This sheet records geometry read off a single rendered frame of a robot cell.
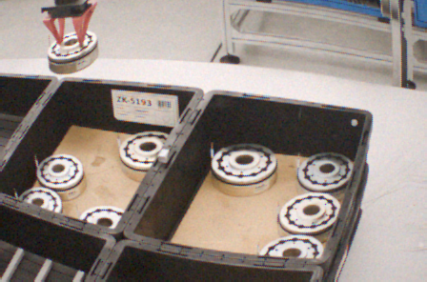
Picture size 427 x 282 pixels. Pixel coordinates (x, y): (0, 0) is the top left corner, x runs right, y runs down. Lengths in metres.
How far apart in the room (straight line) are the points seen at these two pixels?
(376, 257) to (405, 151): 0.36
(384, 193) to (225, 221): 0.39
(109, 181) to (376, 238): 0.50
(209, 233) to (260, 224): 0.08
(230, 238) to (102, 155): 0.32
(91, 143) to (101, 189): 0.14
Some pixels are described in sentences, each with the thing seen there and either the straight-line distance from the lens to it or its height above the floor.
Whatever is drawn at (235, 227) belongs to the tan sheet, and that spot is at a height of 0.83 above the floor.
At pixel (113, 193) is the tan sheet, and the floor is 0.83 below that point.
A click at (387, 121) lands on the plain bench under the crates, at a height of 0.70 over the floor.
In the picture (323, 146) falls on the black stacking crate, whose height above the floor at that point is 0.85.
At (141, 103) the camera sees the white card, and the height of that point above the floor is 0.90.
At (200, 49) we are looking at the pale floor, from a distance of 3.52.
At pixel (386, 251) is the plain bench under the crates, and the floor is 0.70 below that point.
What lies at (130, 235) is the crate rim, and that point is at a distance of 1.12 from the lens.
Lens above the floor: 1.66
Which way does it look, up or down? 33 degrees down
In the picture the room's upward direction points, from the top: 4 degrees counter-clockwise
